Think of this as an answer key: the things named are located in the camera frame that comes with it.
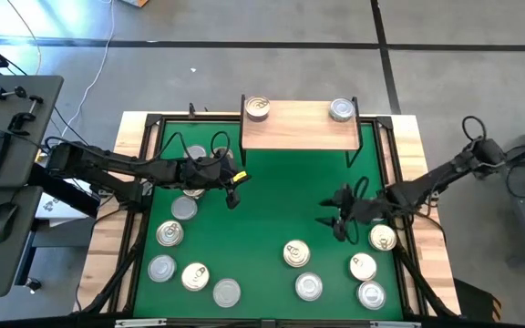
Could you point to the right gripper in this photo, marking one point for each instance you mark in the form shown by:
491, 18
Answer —
363, 212

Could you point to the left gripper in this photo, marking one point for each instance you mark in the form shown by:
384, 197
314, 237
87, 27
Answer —
203, 175

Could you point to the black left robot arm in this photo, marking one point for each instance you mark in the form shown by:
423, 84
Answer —
107, 161

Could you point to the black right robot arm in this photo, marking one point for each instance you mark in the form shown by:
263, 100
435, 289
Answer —
445, 175

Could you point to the wooden shelf black metal legs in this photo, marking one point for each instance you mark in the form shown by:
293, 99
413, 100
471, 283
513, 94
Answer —
299, 132

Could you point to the small yellow tag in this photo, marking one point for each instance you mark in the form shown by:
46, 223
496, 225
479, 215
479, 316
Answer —
241, 176

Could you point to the green table mat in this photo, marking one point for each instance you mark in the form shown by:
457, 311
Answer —
267, 218

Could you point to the small black edge clamp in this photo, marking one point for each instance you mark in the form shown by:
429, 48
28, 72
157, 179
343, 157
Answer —
192, 111

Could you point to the black box hazard stripes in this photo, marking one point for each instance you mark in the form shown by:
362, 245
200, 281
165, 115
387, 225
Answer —
472, 300

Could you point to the black diagonal support beam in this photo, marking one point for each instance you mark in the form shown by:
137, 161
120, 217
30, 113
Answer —
62, 191

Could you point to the white cardboard box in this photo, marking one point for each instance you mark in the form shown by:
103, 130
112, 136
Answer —
57, 207

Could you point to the orange floor item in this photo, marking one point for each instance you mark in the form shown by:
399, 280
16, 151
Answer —
137, 2

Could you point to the dark grey desk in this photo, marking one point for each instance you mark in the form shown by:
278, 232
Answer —
25, 155

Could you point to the black computer mouse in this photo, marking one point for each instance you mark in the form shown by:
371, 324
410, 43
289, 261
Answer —
3, 221

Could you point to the black metal table frame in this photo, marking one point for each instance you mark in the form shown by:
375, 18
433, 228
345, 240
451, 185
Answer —
208, 118

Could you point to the silver metal bracket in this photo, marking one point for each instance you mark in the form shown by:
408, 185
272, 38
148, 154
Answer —
394, 324
139, 323

